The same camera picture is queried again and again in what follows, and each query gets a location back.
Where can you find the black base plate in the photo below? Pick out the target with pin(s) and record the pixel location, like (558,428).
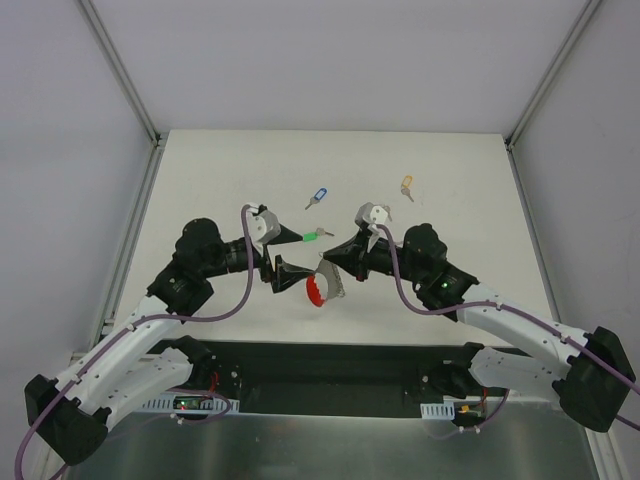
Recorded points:
(323,379)

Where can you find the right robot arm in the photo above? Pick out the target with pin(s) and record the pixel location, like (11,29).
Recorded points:
(587,374)

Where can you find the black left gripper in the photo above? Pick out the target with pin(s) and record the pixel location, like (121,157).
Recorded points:
(267,260)

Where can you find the red handled metal key organizer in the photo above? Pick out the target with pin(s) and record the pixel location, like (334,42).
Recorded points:
(324,285)

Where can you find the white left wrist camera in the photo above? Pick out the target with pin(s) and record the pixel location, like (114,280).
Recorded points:
(263,224)

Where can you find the key with black tag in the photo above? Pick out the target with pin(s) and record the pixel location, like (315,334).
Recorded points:
(387,209)

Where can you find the key with blue rectangular tag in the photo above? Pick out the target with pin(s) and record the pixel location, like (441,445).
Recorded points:
(316,198)

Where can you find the key with green tag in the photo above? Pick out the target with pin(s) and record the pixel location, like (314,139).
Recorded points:
(316,234)

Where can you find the aluminium frame rail left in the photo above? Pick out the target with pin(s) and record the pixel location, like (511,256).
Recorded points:
(91,158)

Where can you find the key with yellow tag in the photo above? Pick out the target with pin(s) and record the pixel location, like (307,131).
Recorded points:
(405,188)

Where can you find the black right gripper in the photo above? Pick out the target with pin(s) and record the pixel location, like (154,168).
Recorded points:
(364,257)

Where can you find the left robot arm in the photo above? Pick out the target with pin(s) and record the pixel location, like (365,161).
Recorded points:
(74,412)

